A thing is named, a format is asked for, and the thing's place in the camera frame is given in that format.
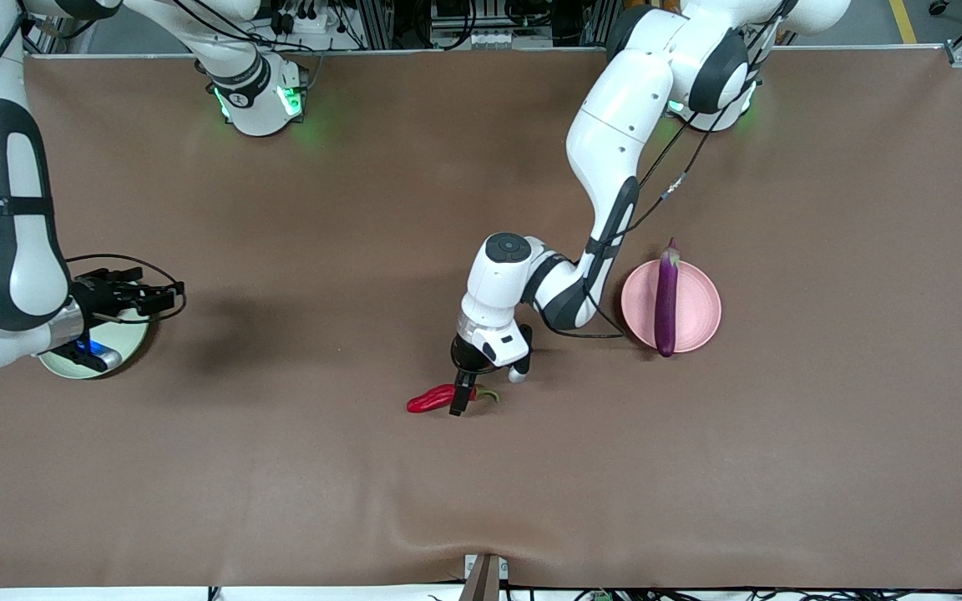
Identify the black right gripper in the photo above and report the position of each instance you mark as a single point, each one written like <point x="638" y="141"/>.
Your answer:
<point x="97" y="297"/>

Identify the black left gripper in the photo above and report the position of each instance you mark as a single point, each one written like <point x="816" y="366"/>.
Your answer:
<point x="468" y="360"/>

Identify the red chili pepper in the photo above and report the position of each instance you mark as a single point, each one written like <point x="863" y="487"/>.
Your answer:
<point x="429" y="401"/>

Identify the long purple eggplant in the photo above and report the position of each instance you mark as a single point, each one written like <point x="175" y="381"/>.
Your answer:
<point x="665" y="305"/>

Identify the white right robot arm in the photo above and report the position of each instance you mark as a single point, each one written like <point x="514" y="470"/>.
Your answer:
<point x="9" y="275"/>

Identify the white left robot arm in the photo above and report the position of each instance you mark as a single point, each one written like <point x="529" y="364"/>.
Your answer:
<point x="615" y="142"/>

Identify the pale green round plate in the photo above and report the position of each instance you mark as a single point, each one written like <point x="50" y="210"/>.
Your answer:
<point x="132" y="339"/>

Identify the brown table mat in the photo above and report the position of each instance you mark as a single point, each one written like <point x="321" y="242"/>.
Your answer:
<point x="364" y="467"/>

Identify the pink round plate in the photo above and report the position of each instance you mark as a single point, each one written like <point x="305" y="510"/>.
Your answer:
<point x="698" y="309"/>

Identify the white power strip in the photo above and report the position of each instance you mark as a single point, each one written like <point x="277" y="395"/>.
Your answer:
<point x="314" y="23"/>

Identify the white connector block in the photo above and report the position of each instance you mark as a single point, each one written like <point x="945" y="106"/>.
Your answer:
<point x="506" y="39"/>

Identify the metal table edge bracket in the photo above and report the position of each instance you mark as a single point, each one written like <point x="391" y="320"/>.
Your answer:
<point x="485" y="580"/>

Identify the aluminium frame post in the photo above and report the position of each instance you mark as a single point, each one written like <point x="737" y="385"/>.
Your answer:
<point x="374" y="23"/>

